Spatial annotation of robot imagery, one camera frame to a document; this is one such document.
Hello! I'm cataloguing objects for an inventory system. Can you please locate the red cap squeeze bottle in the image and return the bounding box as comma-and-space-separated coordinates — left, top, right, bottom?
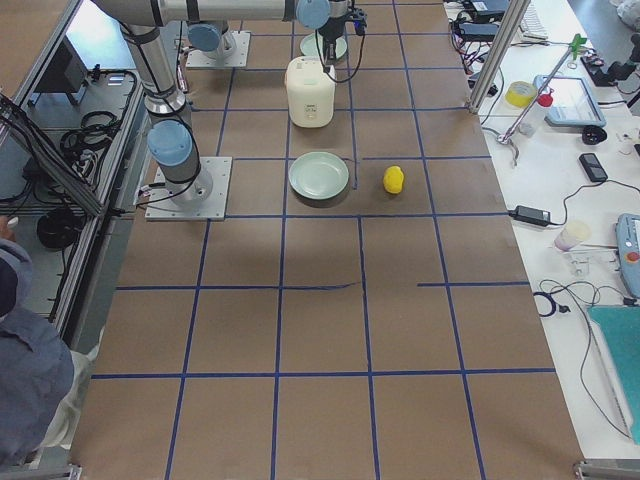
517, 92, 554, 138

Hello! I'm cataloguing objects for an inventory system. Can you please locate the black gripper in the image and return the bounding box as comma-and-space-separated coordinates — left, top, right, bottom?
318, 15, 346, 73

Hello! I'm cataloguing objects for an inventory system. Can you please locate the metal rod with green clip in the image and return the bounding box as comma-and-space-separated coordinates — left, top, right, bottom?
496, 34, 588, 166

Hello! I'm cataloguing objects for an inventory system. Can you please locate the yellow tape roll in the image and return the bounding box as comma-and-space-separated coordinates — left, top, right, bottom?
504, 81, 538, 109

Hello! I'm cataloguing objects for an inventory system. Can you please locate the yellow lemon toy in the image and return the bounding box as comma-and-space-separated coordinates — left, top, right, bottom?
382, 165, 405, 195

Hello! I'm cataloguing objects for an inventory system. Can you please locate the white rice cooker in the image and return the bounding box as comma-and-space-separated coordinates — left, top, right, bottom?
285, 56, 335, 128

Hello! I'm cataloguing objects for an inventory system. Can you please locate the blue teach pendant tablet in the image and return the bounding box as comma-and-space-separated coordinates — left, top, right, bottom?
545, 76, 606, 127

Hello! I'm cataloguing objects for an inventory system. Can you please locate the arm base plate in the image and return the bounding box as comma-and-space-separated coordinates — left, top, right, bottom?
145, 157, 232, 221
185, 30, 251, 69

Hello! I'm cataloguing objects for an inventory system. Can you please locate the person in grey shirt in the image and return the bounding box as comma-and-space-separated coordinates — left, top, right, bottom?
1, 216, 95, 471

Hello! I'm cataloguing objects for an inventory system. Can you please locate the black phone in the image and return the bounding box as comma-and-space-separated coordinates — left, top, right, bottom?
579, 153, 608, 183

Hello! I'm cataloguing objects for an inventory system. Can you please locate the teal cutting mat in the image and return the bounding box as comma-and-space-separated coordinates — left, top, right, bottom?
588, 306, 639, 444

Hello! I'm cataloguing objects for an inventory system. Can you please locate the black round cap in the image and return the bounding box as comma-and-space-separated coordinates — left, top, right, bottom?
581, 125, 608, 146

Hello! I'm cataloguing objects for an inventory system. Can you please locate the aluminium frame post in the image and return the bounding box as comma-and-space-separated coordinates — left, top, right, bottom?
467, 0, 530, 114

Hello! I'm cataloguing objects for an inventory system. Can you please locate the black power adapter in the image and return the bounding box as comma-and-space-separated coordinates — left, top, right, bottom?
508, 205, 551, 227

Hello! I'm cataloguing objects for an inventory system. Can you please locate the white paper cup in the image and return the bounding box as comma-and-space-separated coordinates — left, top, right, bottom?
553, 220, 591, 252

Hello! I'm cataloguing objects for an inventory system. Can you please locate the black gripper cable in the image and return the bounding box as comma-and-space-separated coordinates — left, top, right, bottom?
319, 14, 369, 84

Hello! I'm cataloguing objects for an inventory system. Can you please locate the far green plate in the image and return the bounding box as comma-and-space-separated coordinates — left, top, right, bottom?
300, 33, 348, 60

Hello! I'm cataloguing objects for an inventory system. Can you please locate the green plate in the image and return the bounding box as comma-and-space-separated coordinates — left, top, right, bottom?
300, 33, 348, 60
288, 152, 350, 200

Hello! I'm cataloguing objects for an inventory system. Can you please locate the near green plate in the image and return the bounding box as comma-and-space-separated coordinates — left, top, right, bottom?
288, 152, 350, 200

